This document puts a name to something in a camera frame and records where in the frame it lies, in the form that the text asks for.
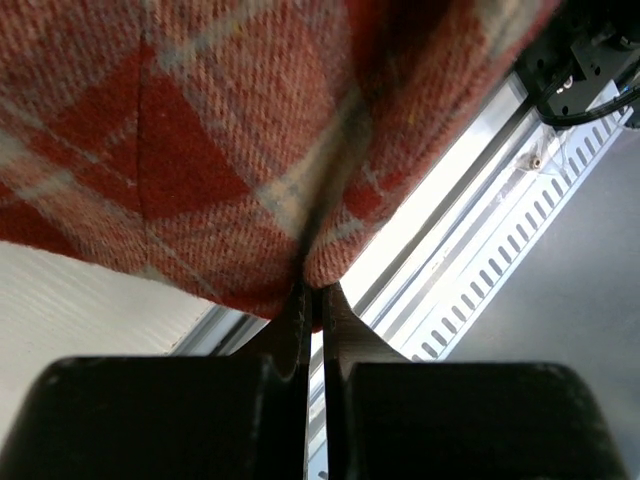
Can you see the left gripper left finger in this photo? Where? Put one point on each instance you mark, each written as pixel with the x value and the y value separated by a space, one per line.
pixel 241 416

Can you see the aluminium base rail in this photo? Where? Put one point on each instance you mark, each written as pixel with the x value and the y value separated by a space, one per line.
pixel 442 197

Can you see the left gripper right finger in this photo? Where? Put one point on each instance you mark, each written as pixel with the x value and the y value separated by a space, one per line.
pixel 391 418

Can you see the perforated cable duct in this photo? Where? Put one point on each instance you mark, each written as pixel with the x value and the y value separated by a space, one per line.
pixel 544 266

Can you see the red plaid skirt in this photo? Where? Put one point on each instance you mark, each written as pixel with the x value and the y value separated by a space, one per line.
pixel 232 148

